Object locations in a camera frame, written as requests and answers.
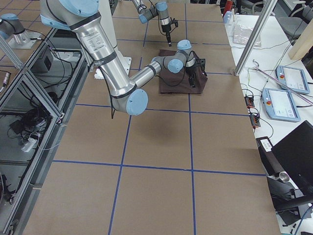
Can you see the aluminium frame post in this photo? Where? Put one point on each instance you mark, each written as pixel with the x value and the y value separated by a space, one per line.
pixel 261 21

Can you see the black monitor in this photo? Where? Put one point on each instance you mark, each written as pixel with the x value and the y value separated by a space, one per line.
pixel 295 154

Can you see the near blue teach pendant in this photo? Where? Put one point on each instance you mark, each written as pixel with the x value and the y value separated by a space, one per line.
pixel 280 105

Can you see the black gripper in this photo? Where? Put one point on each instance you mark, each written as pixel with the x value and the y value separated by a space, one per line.
pixel 165 28
pixel 190 70

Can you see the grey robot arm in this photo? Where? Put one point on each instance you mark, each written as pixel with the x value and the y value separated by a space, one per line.
pixel 125 93
pixel 159 10

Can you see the plastic wrapped board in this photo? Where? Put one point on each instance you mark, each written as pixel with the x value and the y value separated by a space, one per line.
pixel 241 34

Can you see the red cylinder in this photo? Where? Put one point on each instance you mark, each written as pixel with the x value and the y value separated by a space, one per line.
pixel 228 5

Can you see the silver metal cup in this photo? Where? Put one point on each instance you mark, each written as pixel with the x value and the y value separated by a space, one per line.
pixel 283 177

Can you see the blue teach pendant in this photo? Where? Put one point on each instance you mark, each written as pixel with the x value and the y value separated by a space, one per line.
pixel 293 78
pixel 280 105

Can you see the dark brown t-shirt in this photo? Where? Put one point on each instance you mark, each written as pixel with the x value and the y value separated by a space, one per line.
pixel 177 83

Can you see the orange black connector strip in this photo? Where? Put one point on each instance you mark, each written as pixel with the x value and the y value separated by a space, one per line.
pixel 253 113

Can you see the far blue teach pendant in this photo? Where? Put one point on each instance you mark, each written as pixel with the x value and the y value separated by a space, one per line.
pixel 293 78

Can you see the aluminium frame rail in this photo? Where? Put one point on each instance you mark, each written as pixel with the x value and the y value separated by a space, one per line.
pixel 39 88

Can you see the wooden plank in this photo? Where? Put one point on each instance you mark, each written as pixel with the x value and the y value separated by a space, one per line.
pixel 303 44

